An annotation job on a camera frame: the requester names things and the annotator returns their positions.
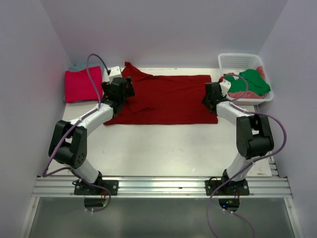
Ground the dark red t shirt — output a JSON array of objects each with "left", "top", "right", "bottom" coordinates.
[{"left": 104, "top": 62, "right": 218, "bottom": 126}]

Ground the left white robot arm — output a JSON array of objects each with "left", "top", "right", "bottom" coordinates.
[{"left": 49, "top": 77, "right": 135, "bottom": 195}]

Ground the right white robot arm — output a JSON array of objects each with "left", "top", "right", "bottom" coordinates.
[{"left": 202, "top": 82, "right": 274, "bottom": 195}]

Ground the salmon pink t shirt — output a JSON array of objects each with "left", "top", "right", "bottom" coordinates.
[{"left": 228, "top": 66, "right": 266, "bottom": 99}]

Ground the folded pink t shirt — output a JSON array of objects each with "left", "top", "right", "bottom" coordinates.
[{"left": 64, "top": 65, "right": 104, "bottom": 103}]

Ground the white plastic basket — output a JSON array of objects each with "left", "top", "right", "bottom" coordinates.
[{"left": 218, "top": 53, "right": 274, "bottom": 106}]

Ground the green t shirt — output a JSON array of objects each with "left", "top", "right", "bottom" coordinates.
[{"left": 224, "top": 69, "right": 271, "bottom": 96}]

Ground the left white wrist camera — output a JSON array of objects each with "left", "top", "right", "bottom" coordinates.
[{"left": 108, "top": 66, "right": 122, "bottom": 83}]

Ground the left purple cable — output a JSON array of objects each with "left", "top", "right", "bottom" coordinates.
[{"left": 42, "top": 53, "right": 112, "bottom": 178}]

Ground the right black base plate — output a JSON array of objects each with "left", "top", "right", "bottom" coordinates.
[{"left": 205, "top": 177, "right": 250, "bottom": 196}]

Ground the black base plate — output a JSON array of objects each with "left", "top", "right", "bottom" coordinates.
[
  {"left": 72, "top": 179, "right": 119, "bottom": 196},
  {"left": 205, "top": 177, "right": 250, "bottom": 196}
]

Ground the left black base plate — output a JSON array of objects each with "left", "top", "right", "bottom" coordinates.
[{"left": 72, "top": 179, "right": 119, "bottom": 196}]

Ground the aluminium mounting rail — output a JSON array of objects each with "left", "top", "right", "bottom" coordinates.
[{"left": 32, "top": 176, "right": 292, "bottom": 198}]

